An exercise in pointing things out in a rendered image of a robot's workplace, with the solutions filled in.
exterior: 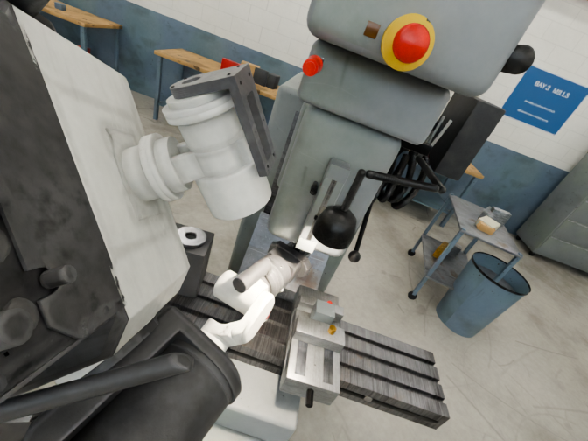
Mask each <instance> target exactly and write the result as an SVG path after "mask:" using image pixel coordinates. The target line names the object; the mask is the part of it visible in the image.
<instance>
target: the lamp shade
mask: <svg viewBox="0 0 588 441"><path fill-rule="evenodd" d="M356 222H357V220H356V218H355V216H354V214H353V213H352V212H351V210H350V209H348V211H344V210H342V209H341V205H334V206H328V207H327V208H326V209H325V210H324V211H323V212H322V213H321V214H320V215H319V216H318V218H317V220H316V222H315V224H314V226H313V229H312V234H313V236H314V237H315V239H316V240H317V241H318V242H320V243H321V244H323V245H324V246H326V247H328V248H330V249H337V250H342V249H346V248H347V247H348V245H349V244H350V242H351V240H352V239H353V237H354V234H355V229H356Z"/></svg>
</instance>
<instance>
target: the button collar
mask: <svg viewBox="0 0 588 441"><path fill-rule="evenodd" d="M410 23H419V24H421V25H424V26H425V27H426V28H427V30H428V32H429V34H430V45H429V48H428V51H427V52H426V54H425V55H424V56H423V57H422V58H421V59H420V60H418V61H417V62H414V63H410V64H406V63H402V62H401V61H399V60H398V59H397V58H396V57H395V55H394V54H393V50H392V44H393V40H394V37H395V35H396V34H397V32H398V31H399V30H400V29H401V28H402V27H403V26H405V25H407V24H410ZM434 42H435V32H434V29H433V26H432V24H431V22H430V21H429V20H428V18H426V17H425V16H423V15H420V14H416V13H410V14H406V15H403V16H400V17H398V18H397V19H395V20H394V21H393V22H392V23H391V24H390V25H389V26H388V27H387V29H386V30H385V32H384V33H383V36H382V39H381V56H382V57H383V59H384V61H385V62H386V64H387V65H388V66H390V67H392V68H393V69H395V70H397V71H402V72H406V71H410V70H413V69H415V68H417V67H419V66H421V65H422V64H423V63H424V62H425V61H426V60H427V59H428V57H429V56H430V54H431V51H432V49H433V46H434Z"/></svg>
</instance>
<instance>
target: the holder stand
mask: <svg viewBox="0 0 588 441"><path fill-rule="evenodd" d="M175 223H176V226H177V229H178V233H179V236H180V239H181V241H182V244H183V247H184V249H185V253H186V256H187V259H188V262H189V264H190V268H189V270H188V272H187V274H186V276H185V280H184V282H183V283H182V285H181V288H180V290H179V292H178V293H177V294H178V295H181V296H185V297H189V298H196V297H197V294H198V292H199V289H200V286H201V284H202V281H203V279H204V276H205V274H206V271H207V265H208V260H209V256H210V253H211V248H212V245H213V241H214V233H211V232H208V231H205V230H202V229H199V228H197V227H189V226H187V225H183V224H179V223H177V222H175Z"/></svg>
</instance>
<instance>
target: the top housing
mask: <svg viewBox="0 0 588 441"><path fill-rule="evenodd" d="M545 1H546V0H311V3H310V7H309V10H308V13H307V19H306V22H307V27H308V29H309V32H310V33H311V34H312V36H314V37H316V38H317V39H321V40H324V41H325V42H328V43H330V44H333V45H336V46H339V47H341V48H344V49H346V50H348V51H350V52H353V53H357V54H359V55H361V56H364V57H366V58H369V59H371V60H374V61H377V62H379V63H382V64H384V65H386V66H387V64H386V62H385V61H384V59H383V57H382V53H381V42H382V36H383V33H384V32H385V30H386V29H387V27H388V26H389V25H390V24H391V23H392V22H393V21H394V20H395V19H397V18H399V17H400V16H403V15H406V14H410V13H416V14H420V15H423V16H425V17H426V18H428V20H429V21H430V22H431V24H432V26H433V29H434V32H435V42H434V46H433V49H432V51H431V53H430V56H429V57H428V59H427V60H426V61H425V62H424V63H423V64H422V65H421V66H419V67H417V68H415V69H413V70H410V71H406V72H404V73H406V74H410V75H413V76H415V77H417V78H419V79H422V80H424V81H428V82H430V83H433V84H435V85H438V86H440V87H442V88H446V89H448V90H451V91H453V92H455V93H458V94H460V95H463V96H467V97H475V96H479V95H483V94H484V93H485V92H486V91H487V90H488V89H489V88H490V87H491V86H492V85H493V83H494V81H495V79H496V78H497V76H498V75H499V73H500V71H501V69H502V68H503V67H504V66H505V64H506V62H507V61H508V59H509V57H510V56H511V54H512V52H513V51H514V49H515V48H516V47H517V45H518V43H519V42H520V40H521V39H522V37H523V35H524V33H525V32H526V30H527V29H528V28H529V26H530V24H531V23H532V21H533V20H534V18H535V17H536V14H537V13H538V11H539V10H540V9H541V8H542V6H543V4H544V2H545ZM368 20H369V21H372V22H374V23H377V24H378V25H381V27H380V29H379V31H378V33H377V35H376V38H375V39H373V38H370V37H367V36H365V35H363V33H364V31H365V29H366V27H367V24H368Z"/></svg>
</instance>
